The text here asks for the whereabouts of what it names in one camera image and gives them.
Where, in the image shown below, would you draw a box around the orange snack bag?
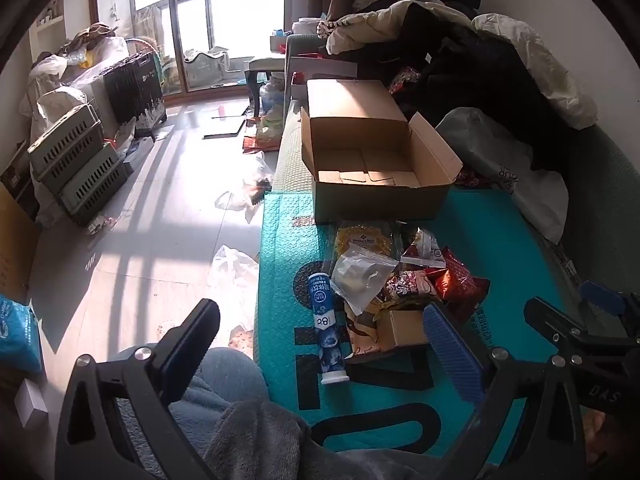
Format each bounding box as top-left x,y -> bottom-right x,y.
242,110 -> 287,154

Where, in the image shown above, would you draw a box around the silver white snack packet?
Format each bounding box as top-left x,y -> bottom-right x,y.
400,227 -> 447,268

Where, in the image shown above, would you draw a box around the stack of black folded crates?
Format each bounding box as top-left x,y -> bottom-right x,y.
102,52 -> 168,133

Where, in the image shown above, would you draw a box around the clear plastic packet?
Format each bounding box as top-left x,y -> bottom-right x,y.
330,250 -> 401,316

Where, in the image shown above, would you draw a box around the brown red cereal packet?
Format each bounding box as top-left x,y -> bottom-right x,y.
377,270 -> 436,311

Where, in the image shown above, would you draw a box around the grey fleece pants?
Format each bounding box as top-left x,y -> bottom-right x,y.
115,346 -> 451,480

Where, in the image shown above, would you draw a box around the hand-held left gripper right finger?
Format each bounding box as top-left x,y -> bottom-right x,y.
423,301 -> 587,480

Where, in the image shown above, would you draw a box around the teal bubble mailer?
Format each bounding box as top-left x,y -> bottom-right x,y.
252,190 -> 581,466

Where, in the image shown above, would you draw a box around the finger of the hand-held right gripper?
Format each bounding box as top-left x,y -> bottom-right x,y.
579,279 -> 640,333
524,297 -> 640,361

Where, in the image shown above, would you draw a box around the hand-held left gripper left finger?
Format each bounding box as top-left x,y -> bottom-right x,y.
54,299 -> 221,480

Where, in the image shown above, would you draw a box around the large window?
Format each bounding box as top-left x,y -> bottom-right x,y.
95,0 -> 287,96

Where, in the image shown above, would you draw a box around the small white box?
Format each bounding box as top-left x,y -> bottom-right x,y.
15,380 -> 49,426

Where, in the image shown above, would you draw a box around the white stool dark legs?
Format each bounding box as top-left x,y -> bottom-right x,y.
245,52 -> 287,117

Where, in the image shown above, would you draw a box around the pile of white sacks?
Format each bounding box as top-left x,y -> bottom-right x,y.
20,35 -> 132,128

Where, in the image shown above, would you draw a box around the crumpled white plastic bag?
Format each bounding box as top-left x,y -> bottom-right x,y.
207,245 -> 261,332

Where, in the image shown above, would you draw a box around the brown white sachet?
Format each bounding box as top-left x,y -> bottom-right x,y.
344,300 -> 383,363

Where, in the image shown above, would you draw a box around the crumpled clear plastic bag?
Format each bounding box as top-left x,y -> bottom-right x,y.
215,152 -> 275,223

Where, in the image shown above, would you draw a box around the blue tablet tube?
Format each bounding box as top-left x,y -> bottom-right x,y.
306,272 -> 350,386

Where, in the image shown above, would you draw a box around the pile of clothes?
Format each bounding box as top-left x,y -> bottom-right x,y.
325,0 -> 598,131

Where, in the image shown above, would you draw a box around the person's right hand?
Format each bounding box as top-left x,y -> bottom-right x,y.
584,407 -> 616,466

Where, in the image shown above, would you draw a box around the dark red snack packet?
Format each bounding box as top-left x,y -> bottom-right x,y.
432,247 -> 491,322

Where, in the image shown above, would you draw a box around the blue packet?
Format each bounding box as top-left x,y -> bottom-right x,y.
0,292 -> 45,373

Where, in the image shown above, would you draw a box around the brown cardboard box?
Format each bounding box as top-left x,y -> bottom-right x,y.
300,79 -> 463,225

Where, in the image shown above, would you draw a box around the large brown cardboard carton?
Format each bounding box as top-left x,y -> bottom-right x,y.
0,180 -> 42,306

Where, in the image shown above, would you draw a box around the black coat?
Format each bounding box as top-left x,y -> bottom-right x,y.
390,4 -> 586,173

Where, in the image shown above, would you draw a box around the small cardboard box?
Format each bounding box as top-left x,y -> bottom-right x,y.
377,309 -> 432,351

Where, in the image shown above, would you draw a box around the yellow pasta snack packet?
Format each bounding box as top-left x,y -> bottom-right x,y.
335,220 -> 401,261

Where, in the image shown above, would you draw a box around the white label strip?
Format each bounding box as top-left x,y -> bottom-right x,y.
554,244 -> 582,282

